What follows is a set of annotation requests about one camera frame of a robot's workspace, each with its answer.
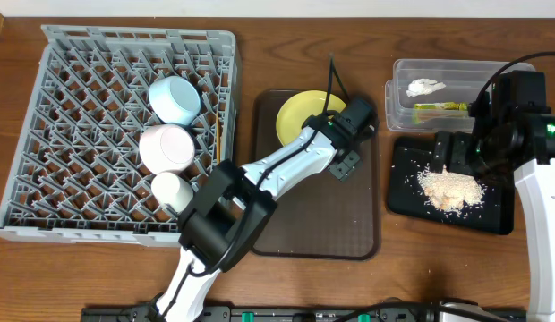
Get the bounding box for grey dishwasher rack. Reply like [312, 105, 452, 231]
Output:
[0, 25, 241, 247]

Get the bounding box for dark brown serving tray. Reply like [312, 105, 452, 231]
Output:
[243, 89, 381, 261]

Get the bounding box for light blue bowl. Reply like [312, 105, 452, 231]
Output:
[149, 76, 201, 126]

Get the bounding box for black tray bin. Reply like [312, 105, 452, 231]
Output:
[387, 136, 515, 235]

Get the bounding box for green snack wrapper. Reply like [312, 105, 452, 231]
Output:
[412, 102, 469, 124]

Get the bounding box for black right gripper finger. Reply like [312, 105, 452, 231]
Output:
[451, 131, 474, 174]
[429, 131, 454, 173]

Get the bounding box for white tissue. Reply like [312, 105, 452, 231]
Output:
[406, 79, 446, 97]

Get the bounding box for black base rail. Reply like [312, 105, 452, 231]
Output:
[80, 303, 529, 322]

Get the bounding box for wooden chopstick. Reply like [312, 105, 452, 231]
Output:
[216, 112, 221, 164]

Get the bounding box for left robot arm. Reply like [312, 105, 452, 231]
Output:
[147, 97, 379, 321]

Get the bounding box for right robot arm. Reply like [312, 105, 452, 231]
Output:
[430, 69, 555, 321]

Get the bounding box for clear plastic bin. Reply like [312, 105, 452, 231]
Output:
[384, 58, 536, 133]

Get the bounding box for yellow plate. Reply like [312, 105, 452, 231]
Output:
[276, 90, 327, 146]

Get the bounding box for white cup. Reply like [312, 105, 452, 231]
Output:
[151, 172, 194, 213]

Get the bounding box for rice and nut scraps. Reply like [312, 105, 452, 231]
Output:
[416, 166, 486, 216]

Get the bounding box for pink bowl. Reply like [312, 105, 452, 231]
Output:
[139, 124, 195, 174]

